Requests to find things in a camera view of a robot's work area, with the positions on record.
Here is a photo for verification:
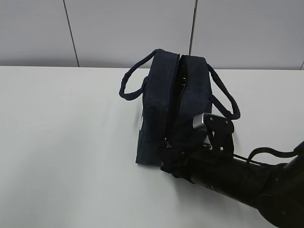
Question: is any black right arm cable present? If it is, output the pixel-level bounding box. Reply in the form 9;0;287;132
234;140;304;167

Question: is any dark blue lunch bag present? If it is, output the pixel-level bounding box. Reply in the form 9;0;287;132
119;49;240;166

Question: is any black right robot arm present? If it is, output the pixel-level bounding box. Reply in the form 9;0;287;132
158;143;304;228

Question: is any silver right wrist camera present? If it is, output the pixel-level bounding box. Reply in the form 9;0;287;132
192;113;235;157

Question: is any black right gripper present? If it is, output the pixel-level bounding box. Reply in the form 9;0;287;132
158;142;234;182

